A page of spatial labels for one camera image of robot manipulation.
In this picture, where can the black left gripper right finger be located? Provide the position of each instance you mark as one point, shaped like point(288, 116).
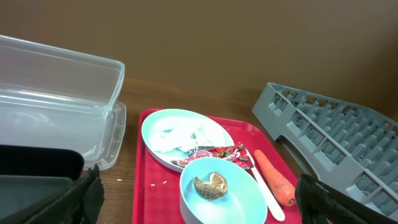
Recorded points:
point(320, 203)

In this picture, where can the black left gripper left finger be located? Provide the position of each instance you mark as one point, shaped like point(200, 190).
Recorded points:
point(79, 204)

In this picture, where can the orange carrot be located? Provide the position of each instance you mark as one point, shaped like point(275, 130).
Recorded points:
point(281, 188)

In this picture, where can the white plastic spoon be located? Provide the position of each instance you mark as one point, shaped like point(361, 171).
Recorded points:
point(272, 204)

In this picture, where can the red snack wrapper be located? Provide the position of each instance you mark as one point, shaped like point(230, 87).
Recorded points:
point(236, 154)

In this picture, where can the brown mushroom piece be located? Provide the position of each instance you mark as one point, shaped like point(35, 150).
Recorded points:
point(214, 189)

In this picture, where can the light blue bowl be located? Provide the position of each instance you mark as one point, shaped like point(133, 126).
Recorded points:
point(243, 203)

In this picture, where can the light blue plate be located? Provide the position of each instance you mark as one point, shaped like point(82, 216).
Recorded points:
point(165, 158)

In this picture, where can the white napkin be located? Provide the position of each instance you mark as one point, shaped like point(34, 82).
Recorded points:
point(184, 134)

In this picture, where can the black waste tray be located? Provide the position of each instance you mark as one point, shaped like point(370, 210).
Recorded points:
point(32, 177)

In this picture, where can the grey dishwasher rack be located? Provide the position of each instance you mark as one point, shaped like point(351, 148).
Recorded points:
point(350, 147)

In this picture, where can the clear plastic waste bin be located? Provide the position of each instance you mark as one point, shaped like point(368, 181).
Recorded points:
point(62, 99)

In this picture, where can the red serving tray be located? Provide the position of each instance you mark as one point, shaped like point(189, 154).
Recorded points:
point(156, 189)

